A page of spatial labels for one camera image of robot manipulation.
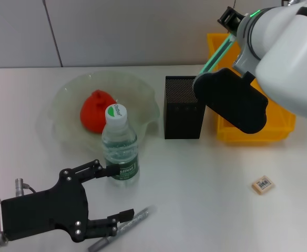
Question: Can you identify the left gripper cable with plug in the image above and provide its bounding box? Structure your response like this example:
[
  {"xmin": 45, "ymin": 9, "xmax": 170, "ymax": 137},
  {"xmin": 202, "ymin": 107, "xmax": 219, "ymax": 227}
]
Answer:
[{"xmin": 14, "ymin": 177, "xmax": 38, "ymax": 196}]

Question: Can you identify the mint green utility knife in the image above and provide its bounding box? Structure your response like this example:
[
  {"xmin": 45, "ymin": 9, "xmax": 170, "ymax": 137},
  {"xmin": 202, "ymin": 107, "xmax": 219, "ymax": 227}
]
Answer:
[{"xmin": 199, "ymin": 35, "xmax": 236, "ymax": 77}]

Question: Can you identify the yellow plastic storage bin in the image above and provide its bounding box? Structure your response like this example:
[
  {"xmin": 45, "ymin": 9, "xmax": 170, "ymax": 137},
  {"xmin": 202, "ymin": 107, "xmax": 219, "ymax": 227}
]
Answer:
[{"xmin": 207, "ymin": 33, "xmax": 296, "ymax": 144}]

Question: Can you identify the clear glass bowl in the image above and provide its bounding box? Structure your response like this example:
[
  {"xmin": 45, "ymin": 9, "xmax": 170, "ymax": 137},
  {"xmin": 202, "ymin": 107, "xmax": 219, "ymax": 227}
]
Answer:
[{"xmin": 48, "ymin": 70, "xmax": 161, "ymax": 153}]

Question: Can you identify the grey glitter marker pen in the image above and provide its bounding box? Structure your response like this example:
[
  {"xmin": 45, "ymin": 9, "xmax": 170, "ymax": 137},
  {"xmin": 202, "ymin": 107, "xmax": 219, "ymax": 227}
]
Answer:
[{"xmin": 87, "ymin": 206, "xmax": 156, "ymax": 252}]

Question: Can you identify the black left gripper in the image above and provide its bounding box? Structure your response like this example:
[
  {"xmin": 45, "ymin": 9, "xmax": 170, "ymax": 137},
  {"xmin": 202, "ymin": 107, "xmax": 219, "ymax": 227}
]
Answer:
[{"xmin": 1, "ymin": 159, "xmax": 135, "ymax": 242}]

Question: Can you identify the black mesh pen holder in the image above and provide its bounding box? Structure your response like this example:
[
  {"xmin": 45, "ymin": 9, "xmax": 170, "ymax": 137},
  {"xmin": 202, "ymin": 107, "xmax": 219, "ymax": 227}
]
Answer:
[{"xmin": 165, "ymin": 75, "xmax": 206, "ymax": 140}]

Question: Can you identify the clear water bottle green label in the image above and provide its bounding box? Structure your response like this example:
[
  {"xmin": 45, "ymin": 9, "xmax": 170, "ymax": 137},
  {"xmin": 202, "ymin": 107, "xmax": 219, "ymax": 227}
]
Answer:
[{"xmin": 101, "ymin": 103, "xmax": 140, "ymax": 187}]

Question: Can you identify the beige eraser with barcode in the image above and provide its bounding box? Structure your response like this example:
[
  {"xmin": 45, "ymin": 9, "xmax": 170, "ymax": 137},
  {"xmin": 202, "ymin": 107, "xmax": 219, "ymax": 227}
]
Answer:
[{"xmin": 251, "ymin": 176, "xmax": 275, "ymax": 195}]

